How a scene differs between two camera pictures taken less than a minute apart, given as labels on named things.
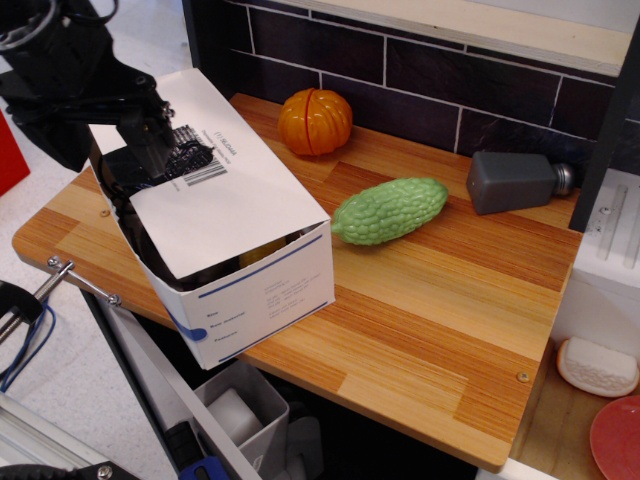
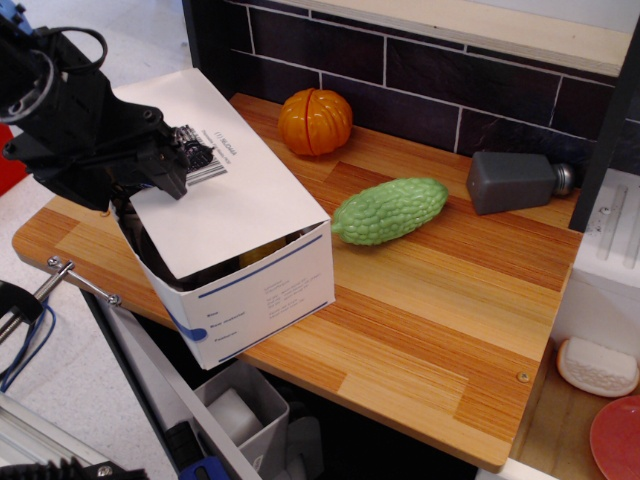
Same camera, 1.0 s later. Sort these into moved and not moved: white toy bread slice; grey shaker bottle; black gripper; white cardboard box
Moved: black gripper
Not moved: white cardboard box; grey shaker bottle; white toy bread slice
